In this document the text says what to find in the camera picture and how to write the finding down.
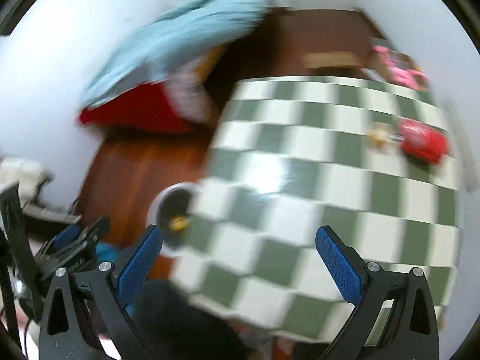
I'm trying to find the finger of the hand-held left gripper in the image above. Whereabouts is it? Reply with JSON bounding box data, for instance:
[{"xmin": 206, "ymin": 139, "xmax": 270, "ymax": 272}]
[
  {"xmin": 35, "ymin": 225, "xmax": 83, "ymax": 260},
  {"xmin": 40, "ymin": 216, "xmax": 112, "ymax": 283}
]

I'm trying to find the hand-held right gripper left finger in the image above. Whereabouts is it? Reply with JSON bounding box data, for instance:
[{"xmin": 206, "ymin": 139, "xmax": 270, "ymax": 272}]
[{"xmin": 38, "ymin": 224, "xmax": 164, "ymax": 360}]

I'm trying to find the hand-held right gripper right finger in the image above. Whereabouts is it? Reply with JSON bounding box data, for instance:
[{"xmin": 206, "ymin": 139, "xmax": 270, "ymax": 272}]
[{"xmin": 315, "ymin": 226, "xmax": 440, "ymax": 360}]

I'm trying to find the white round trash bin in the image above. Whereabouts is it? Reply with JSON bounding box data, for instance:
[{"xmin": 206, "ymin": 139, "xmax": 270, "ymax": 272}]
[{"xmin": 146, "ymin": 182, "xmax": 201, "ymax": 259}]

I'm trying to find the green white checkered tablecloth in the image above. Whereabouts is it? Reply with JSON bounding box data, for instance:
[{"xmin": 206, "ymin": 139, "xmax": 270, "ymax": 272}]
[{"xmin": 169, "ymin": 76, "xmax": 464, "ymax": 346}]

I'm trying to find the red blanket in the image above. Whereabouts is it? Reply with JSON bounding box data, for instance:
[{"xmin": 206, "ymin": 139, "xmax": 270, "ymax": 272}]
[{"xmin": 77, "ymin": 82, "xmax": 196, "ymax": 134}]

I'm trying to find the crumpled yellow paper cup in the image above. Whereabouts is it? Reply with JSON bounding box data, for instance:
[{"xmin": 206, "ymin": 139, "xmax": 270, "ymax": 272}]
[{"xmin": 365, "ymin": 122, "xmax": 394, "ymax": 149}]

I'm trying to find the red soda can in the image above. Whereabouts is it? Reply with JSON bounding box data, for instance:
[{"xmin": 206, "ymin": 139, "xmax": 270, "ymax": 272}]
[{"xmin": 395, "ymin": 117, "xmax": 451, "ymax": 166}]

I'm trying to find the pink patterned bed sheet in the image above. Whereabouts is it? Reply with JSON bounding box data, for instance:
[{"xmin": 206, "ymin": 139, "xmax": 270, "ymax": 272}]
[{"xmin": 165, "ymin": 62, "xmax": 214, "ymax": 124}]

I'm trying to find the small wooden stool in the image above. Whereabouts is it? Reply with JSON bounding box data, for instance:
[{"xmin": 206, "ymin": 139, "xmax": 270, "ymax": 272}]
[{"xmin": 304, "ymin": 52, "xmax": 362, "ymax": 69}]

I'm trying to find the pink plush toy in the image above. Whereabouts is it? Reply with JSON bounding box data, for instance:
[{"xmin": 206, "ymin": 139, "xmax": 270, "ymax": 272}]
[{"xmin": 371, "ymin": 45, "xmax": 428, "ymax": 89}]

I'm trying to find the open cardboard box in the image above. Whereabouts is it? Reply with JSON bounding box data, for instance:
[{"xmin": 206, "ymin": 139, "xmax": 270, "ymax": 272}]
[{"xmin": 362, "ymin": 37, "xmax": 432, "ymax": 92}]

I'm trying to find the light blue duvet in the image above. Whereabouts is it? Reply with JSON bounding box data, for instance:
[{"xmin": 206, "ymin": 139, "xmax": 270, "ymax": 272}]
[{"xmin": 80, "ymin": 0, "xmax": 276, "ymax": 109}]

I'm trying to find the wooden bed frame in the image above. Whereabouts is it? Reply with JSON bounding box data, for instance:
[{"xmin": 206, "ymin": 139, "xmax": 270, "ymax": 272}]
[{"xmin": 195, "ymin": 45, "xmax": 229, "ymax": 83}]

